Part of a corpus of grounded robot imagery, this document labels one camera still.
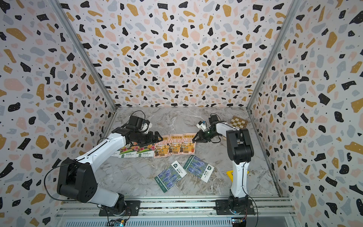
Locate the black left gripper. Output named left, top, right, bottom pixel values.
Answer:
left=135, top=131, right=164, bottom=147

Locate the sunflower seed packet pink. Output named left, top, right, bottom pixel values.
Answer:
left=169, top=134, right=183, bottom=155
left=154, top=135, right=172, bottom=158
left=182, top=133, right=196, bottom=155

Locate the lavender seed packet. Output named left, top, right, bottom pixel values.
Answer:
left=183, top=155, right=215, bottom=183
left=154, top=161, right=187, bottom=193

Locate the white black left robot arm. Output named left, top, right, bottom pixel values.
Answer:
left=57, top=115, right=163, bottom=216

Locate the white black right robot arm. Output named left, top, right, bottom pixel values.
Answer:
left=192, top=114, right=254, bottom=215

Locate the wooden chessboard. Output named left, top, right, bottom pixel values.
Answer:
left=230, top=115, right=248, bottom=129

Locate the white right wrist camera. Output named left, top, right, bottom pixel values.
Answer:
left=196, top=121, right=208, bottom=131

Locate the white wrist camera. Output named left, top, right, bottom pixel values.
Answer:
left=196, top=121, right=208, bottom=131
left=140, top=120, right=152, bottom=134

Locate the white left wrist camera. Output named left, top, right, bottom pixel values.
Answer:
left=140, top=120, right=152, bottom=134

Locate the yellow plastic frame tool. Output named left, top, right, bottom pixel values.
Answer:
left=226, top=170, right=233, bottom=182

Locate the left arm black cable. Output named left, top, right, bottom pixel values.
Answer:
left=43, top=164, right=77, bottom=202

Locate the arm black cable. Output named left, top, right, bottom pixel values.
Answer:
left=246, top=195, right=259, bottom=227
left=43, top=164, right=77, bottom=202

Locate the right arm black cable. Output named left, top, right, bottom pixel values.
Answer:
left=246, top=195, right=259, bottom=227

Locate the left aluminium corner post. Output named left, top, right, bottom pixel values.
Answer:
left=49, top=0, right=117, bottom=112

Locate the aluminium corner post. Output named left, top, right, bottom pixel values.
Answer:
left=49, top=0, right=117, bottom=112
left=246, top=0, right=301, bottom=111

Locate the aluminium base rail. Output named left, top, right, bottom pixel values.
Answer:
left=53, top=196, right=300, bottom=227

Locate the right aluminium corner post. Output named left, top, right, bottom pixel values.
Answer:
left=246, top=0, right=301, bottom=111

